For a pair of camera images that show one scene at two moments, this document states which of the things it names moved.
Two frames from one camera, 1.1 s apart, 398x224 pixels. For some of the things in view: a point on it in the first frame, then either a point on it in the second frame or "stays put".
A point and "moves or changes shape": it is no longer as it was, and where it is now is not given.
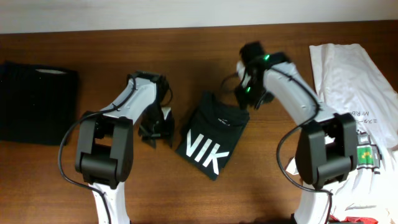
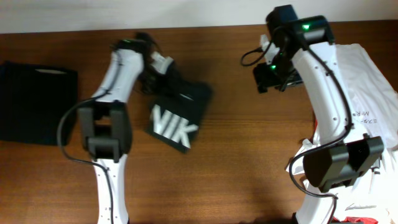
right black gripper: x=244 y=100 to x=263 y=79
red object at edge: x=352 y=219 stays put
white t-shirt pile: x=349 y=81 stays put
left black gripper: x=165 y=132 to x=167 y=84
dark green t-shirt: x=211 y=135 moves or changes shape
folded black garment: x=38 y=104 stays put
